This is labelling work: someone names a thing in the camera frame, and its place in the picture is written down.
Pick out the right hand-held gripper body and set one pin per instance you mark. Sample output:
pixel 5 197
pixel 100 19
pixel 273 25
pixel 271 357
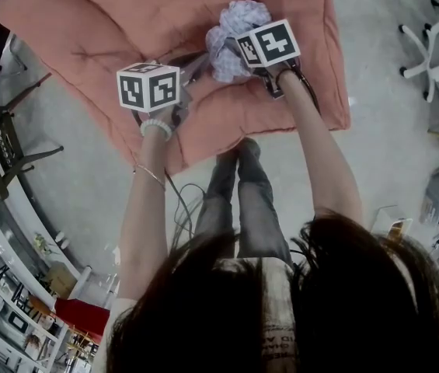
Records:
pixel 273 43

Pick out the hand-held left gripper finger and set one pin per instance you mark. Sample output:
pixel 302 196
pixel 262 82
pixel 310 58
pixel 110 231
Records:
pixel 196 62
pixel 200 75

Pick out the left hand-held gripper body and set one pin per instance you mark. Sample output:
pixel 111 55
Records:
pixel 147 88

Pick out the light blue cloth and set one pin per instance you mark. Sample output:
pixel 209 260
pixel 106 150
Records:
pixel 223 56

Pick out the pink cushioned sofa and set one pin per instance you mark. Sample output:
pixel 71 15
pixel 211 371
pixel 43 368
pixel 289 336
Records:
pixel 126 21

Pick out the person's left forearm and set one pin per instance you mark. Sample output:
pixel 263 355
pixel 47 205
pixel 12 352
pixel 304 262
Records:
pixel 145 227

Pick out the person's right forearm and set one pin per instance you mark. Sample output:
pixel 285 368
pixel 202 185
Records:
pixel 328 161

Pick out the person's grey trousers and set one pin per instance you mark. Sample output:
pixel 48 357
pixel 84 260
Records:
pixel 254 208

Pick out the black mesh chair near left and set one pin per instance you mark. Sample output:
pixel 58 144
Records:
pixel 5 150

